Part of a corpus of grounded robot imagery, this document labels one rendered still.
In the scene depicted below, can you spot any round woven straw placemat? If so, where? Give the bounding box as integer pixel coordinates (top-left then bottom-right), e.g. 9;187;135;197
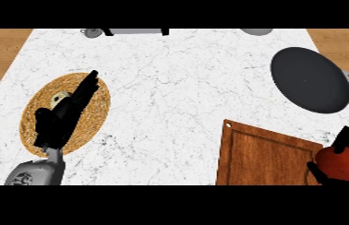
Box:
18;72;112;159

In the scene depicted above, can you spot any red bell pepper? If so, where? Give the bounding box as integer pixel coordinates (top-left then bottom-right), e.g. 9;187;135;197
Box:
314;145;349;182

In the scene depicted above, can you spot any dark grey round pan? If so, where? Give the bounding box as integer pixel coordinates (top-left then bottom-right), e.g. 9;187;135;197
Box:
271;46;349;114

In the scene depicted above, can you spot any pale grey rounded object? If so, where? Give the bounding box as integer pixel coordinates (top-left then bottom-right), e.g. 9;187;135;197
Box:
238;29;275;37

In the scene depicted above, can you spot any small grey round knob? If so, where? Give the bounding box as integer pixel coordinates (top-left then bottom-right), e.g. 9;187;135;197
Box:
78;29;104;39

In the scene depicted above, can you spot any small pale round object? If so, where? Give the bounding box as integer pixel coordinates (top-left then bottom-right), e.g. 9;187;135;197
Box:
49;91;74;109

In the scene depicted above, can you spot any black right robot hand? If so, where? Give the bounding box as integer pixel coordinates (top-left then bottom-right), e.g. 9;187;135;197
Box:
305;125;349;186

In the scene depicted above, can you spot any grey appliance with black legs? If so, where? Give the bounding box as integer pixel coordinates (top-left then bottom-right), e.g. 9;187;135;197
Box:
102;29;170;37

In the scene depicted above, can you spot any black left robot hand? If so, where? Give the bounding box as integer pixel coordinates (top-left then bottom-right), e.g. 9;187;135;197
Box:
33;69;101;150

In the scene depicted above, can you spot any brown wooden cutting board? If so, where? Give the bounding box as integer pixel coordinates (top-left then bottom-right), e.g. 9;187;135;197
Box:
216;119;324;186

